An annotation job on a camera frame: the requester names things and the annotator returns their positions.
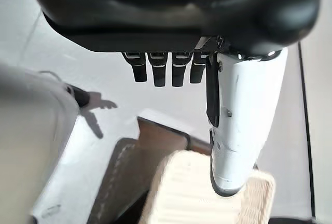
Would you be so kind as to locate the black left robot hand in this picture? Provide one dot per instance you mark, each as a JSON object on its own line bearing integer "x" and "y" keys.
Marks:
{"x": 166, "y": 14}

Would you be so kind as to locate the cream wicker basket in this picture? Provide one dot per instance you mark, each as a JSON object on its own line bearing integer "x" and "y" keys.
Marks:
{"x": 186, "y": 195}

